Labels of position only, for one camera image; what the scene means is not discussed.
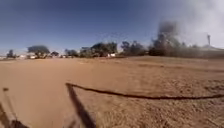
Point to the white building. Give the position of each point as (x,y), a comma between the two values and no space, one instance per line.
(112,55)

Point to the row of trees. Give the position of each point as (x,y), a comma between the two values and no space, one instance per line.
(103,49)

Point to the red-brown dirt ground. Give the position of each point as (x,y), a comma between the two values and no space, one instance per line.
(43,86)

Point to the tall pole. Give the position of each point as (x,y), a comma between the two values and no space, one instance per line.
(208,40)

